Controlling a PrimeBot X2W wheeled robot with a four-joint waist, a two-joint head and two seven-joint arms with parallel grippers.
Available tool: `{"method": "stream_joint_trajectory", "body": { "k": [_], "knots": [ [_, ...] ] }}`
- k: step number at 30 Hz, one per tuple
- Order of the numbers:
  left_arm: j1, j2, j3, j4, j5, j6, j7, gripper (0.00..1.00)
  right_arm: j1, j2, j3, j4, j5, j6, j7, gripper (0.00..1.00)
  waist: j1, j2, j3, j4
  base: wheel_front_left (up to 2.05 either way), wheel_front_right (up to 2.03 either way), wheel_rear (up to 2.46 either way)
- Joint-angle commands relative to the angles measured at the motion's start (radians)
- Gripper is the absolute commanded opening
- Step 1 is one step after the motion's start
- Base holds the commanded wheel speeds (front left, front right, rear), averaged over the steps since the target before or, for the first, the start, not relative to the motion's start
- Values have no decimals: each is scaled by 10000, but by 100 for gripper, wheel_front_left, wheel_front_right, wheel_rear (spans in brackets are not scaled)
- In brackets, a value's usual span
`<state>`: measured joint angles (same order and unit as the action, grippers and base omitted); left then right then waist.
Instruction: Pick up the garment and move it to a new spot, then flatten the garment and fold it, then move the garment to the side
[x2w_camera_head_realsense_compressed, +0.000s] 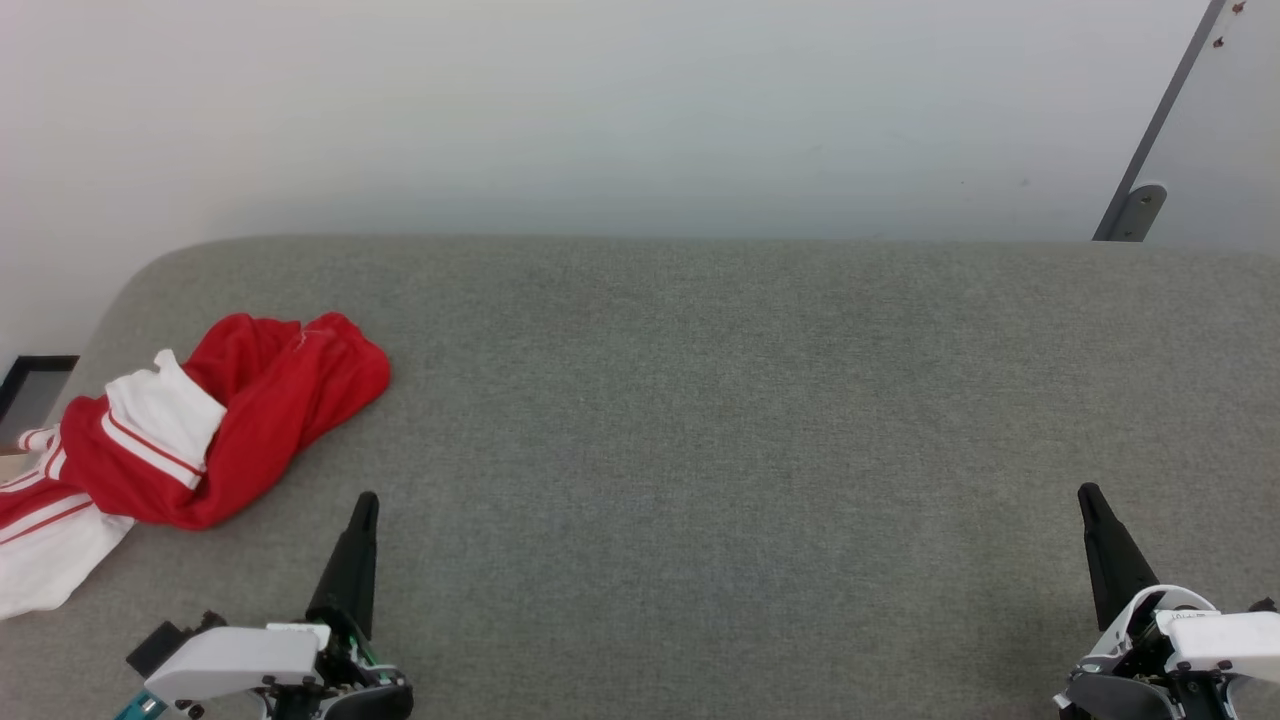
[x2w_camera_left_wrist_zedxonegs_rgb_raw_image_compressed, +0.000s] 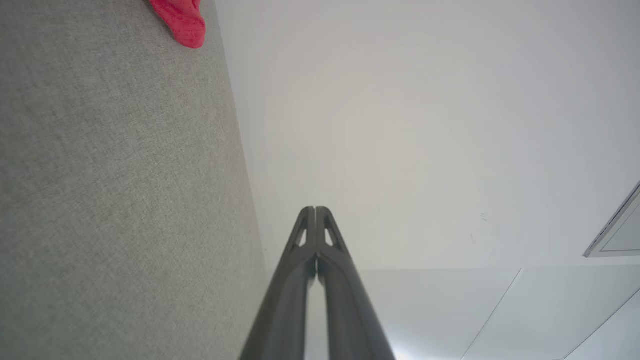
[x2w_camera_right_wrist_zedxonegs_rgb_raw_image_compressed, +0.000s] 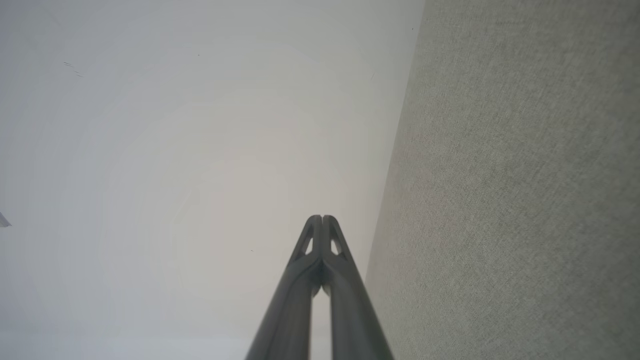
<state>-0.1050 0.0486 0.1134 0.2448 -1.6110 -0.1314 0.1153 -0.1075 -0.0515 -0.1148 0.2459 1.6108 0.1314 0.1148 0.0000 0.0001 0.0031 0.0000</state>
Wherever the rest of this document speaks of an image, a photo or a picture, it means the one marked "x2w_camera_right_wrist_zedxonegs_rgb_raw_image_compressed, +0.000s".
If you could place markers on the grey fabric sofa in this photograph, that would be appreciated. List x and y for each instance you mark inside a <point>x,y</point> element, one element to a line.
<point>500,200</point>

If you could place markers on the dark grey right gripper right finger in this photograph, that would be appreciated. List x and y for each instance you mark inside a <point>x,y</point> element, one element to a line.
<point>350,310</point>

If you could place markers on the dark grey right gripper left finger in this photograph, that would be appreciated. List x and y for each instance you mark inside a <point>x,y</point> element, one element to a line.
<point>292,310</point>

